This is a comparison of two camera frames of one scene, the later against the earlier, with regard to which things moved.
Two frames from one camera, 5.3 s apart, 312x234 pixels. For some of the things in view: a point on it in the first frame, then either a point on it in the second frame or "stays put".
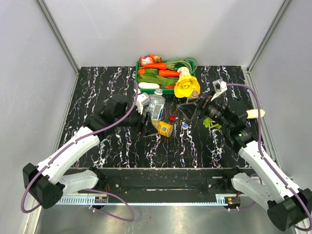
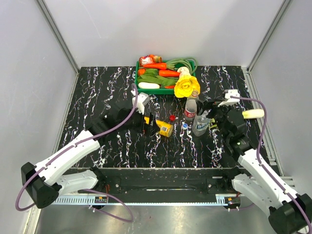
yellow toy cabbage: (185, 85) stays put
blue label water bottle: (156, 105) -> (201, 123)
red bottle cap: (172, 117) stays put
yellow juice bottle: (163, 128) stays put
